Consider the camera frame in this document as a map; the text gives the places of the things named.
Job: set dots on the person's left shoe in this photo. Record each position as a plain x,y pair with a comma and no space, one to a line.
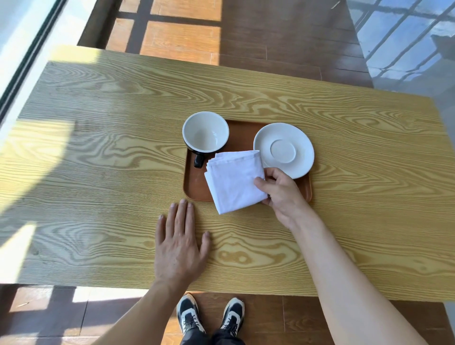
189,314

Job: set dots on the person's dark trousers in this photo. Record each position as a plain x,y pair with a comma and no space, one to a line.
211,337

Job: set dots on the person's right forearm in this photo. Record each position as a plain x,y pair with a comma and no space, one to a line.
344,284

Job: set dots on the person's right shoe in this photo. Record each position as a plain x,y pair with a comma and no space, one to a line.
233,316

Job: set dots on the person's left little finger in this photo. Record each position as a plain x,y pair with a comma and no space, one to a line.
160,229

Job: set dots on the brown plastic tray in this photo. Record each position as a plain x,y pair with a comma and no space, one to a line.
193,184

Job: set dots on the person's right hand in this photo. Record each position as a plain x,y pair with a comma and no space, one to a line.
284,199

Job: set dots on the white saucer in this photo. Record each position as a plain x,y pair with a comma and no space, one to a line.
283,150

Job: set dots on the person's left middle finger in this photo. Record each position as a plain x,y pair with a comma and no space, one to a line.
181,220

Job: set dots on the wooden table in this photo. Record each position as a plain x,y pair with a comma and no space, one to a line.
106,160

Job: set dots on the person's left forearm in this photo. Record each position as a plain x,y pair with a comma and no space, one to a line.
142,316

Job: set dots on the person's left thumb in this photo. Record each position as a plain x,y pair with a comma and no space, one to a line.
205,243

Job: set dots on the black cup with white inside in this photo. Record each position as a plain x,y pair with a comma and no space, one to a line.
205,137

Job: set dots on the person's left hand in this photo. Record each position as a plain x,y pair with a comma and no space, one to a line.
177,248

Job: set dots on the person's right thumb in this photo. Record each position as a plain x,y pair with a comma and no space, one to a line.
265,188

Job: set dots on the person's shoe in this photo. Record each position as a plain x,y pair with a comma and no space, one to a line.
189,314
233,316

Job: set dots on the white cloth napkin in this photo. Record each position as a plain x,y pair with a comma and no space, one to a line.
233,183

